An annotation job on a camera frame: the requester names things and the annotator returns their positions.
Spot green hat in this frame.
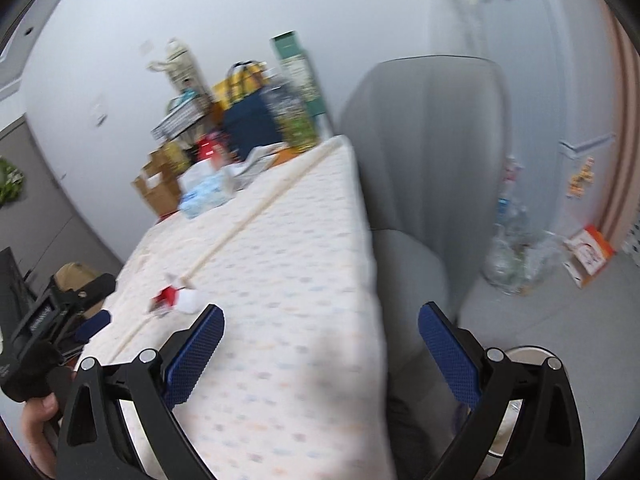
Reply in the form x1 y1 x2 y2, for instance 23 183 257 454
0 157 26 206

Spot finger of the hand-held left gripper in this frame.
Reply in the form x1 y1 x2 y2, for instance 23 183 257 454
59 274 117 309
75 310 112 345

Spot white hanging bag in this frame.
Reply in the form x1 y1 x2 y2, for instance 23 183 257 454
432 0 484 57

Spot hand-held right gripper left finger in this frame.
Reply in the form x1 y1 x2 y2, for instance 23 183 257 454
57 302 226 480

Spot orange white box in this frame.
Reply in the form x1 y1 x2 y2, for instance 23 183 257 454
562 225 617 289

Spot golden brown packet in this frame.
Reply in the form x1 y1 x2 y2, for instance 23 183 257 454
160 140 194 167

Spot red jar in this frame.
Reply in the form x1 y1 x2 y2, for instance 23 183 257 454
195 132 227 162

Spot orange gold fridge magnet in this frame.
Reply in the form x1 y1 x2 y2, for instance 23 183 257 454
567 157 599 199

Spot tall green box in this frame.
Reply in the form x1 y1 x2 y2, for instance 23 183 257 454
270 32 324 117

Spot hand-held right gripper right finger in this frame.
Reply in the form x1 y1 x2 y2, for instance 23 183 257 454
417 301 586 480

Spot blue white tissue box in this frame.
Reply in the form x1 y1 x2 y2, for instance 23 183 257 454
177 162 237 220

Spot black wire basket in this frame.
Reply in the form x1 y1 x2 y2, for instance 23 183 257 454
150 97 212 142

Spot beige waste bin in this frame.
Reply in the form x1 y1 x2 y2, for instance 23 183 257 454
452 345 552 461

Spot white paper sheets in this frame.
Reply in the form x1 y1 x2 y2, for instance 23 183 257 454
235 144 287 182

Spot navy lunch bag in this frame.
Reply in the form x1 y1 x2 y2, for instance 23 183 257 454
220 62 282 161

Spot white fridge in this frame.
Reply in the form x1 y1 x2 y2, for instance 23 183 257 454
429 0 622 247

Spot person's left hand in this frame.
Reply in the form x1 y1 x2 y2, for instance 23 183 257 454
20 392 68 478

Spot pink curtain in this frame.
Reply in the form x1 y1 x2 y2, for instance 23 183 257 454
599 5 640 257

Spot white carton bag with handles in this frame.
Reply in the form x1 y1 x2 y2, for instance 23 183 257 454
147 37 202 104

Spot pile of empty plastic bottles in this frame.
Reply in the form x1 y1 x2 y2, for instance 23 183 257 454
482 155 567 297

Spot person's dark trousers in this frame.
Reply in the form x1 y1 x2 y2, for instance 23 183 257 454
387 395 437 480

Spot open cardboard box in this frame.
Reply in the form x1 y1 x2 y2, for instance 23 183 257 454
131 152 184 219

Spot grey door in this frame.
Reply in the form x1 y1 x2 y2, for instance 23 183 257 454
0 112 126 302

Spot dotted cream tablecloth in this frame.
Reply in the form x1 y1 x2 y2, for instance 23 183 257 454
82 135 397 480

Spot grey upholstered chair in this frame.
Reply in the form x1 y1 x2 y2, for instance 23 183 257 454
340 55 512 397

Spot clear bottle with green print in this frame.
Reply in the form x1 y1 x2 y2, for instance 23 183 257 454
267 80 319 154

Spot small red white carton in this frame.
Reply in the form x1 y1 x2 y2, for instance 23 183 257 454
150 272 211 317

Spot yellow snack packet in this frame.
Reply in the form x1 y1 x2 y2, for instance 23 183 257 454
215 62 267 107

